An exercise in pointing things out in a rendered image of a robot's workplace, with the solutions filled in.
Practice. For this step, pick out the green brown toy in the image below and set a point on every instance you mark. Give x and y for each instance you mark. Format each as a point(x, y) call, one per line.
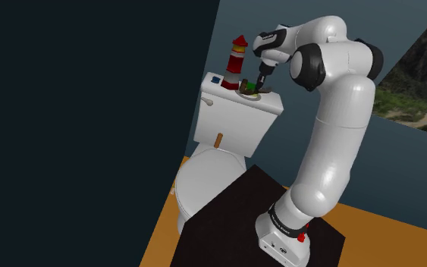
point(251, 87)

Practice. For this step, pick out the red white lighthouse figure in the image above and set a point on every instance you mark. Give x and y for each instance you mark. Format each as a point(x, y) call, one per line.
point(235, 61)

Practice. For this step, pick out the white toilet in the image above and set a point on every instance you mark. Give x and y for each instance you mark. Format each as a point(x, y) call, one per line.
point(231, 122)

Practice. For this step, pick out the black robot stand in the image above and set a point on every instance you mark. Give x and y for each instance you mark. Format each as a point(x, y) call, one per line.
point(228, 222)

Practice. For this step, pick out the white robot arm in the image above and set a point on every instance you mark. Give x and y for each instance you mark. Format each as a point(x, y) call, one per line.
point(340, 122)

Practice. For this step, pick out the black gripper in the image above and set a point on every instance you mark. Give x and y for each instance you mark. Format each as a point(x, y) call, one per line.
point(261, 79)

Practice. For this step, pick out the landscape wall picture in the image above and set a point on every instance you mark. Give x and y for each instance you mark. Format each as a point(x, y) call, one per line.
point(418, 92)

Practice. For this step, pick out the white plate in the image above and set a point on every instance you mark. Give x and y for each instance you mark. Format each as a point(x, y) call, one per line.
point(251, 96)

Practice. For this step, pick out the small blue block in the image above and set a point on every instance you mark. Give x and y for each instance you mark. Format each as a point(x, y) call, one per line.
point(215, 79)

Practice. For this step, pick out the orange brown stick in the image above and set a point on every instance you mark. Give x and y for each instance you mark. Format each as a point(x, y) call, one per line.
point(218, 140)

